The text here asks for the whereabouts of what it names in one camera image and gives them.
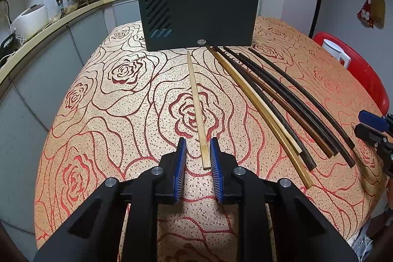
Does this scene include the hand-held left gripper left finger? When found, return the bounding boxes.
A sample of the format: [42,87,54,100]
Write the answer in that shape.
[33,137,188,262]

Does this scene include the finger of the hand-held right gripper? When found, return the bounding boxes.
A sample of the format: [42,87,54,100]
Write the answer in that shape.
[354,124,389,146]
[358,110,393,132]

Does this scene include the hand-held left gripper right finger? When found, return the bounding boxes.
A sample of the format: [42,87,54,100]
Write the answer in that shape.
[210,137,358,262]

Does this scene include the light bamboo chopstick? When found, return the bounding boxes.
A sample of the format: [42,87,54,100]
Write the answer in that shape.
[187,50,212,170]

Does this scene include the dark brown chopstick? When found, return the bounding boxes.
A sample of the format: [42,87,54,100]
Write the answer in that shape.
[213,45,317,171]

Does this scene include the pale wooden chopstick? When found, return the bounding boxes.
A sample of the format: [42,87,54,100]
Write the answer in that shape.
[212,47,303,154]

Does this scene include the long tan wooden chopstick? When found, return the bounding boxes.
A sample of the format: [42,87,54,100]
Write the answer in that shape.
[206,45,314,189]

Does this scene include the dark utensil holder box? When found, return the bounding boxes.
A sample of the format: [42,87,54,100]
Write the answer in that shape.
[135,0,260,52]

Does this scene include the red plastic chair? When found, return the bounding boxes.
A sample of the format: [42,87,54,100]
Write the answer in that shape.
[312,32,390,115]

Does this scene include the white mug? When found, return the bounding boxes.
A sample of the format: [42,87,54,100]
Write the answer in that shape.
[321,39,351,69]

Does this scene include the red hanging pouch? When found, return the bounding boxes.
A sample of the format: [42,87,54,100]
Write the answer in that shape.
[357,0,376,28]

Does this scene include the brown hanging bag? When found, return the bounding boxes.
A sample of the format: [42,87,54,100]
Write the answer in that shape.
[370,0,386,29]

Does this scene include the grey kitchen base cabinets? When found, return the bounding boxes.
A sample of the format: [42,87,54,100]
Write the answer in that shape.
[0,0,142,250]

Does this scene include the beige kitchen countertop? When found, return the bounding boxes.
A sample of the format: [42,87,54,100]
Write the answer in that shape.
[0,0,139,91]

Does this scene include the dark seasoning bottle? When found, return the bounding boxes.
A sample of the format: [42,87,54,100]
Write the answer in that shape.
[55,0,67,19]

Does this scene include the white rice cooker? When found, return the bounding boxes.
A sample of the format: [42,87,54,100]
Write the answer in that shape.
[11,3,50,40]

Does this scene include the black countertop device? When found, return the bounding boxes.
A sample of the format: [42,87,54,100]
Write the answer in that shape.
[0,33,17,57]

